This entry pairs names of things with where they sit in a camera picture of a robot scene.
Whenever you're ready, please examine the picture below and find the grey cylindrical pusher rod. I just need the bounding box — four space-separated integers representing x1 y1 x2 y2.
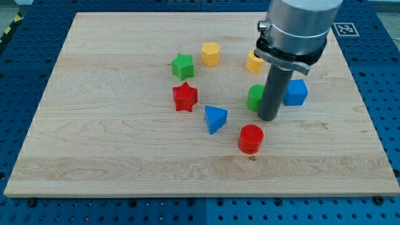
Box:
257 65 293 121

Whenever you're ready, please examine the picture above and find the green cylinder block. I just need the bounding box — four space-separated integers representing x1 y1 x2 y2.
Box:
246 84 264 112

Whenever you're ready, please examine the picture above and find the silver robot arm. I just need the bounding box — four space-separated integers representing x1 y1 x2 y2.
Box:
254 0 342 121

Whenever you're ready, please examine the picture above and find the blue cube block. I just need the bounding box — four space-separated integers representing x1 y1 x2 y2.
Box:
283 79 308 106

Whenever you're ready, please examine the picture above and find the yellow rounded block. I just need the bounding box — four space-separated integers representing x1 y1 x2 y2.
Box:
246 50 264 74

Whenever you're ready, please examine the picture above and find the red cylinder block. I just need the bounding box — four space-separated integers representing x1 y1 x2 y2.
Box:
238 124 264 154

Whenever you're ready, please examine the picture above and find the blue triangle block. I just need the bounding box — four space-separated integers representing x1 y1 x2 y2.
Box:
204 106 228 135

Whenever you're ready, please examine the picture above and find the yellow hexagon block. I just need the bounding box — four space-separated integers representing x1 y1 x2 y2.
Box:
201 42 221 66

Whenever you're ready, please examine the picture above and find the red star block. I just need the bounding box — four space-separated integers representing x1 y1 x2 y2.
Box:
172 82 198 113

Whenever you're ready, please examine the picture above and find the green star block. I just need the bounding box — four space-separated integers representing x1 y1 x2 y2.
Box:
171 53 194 81

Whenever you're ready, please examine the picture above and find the white fiducial marker tag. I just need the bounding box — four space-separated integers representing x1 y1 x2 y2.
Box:
333 22 359 37

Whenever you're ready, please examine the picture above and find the light wooden board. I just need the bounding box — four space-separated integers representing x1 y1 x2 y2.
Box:
4 12 399 198

